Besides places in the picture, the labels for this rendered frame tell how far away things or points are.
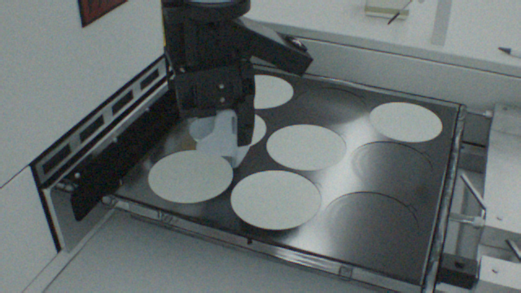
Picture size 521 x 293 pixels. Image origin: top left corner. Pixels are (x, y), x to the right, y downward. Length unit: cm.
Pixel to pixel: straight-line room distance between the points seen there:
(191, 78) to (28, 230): 23
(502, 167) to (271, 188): 31
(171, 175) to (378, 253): 26
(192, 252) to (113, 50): 26
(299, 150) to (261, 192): 9
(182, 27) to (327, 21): 38
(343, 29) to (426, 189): 32
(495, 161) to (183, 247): 42
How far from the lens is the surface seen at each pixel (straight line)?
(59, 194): 61
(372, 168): 66
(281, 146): 69
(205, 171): 65
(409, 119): 77
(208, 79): 54
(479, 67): 83
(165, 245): 68
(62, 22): 58
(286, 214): 59
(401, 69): 84
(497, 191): 71
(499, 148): 79
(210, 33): 55
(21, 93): 55
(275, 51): 57
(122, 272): 65
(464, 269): 56
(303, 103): 78
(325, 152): 68
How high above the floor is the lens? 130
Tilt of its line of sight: 35 degrees down
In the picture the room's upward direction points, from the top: straight up
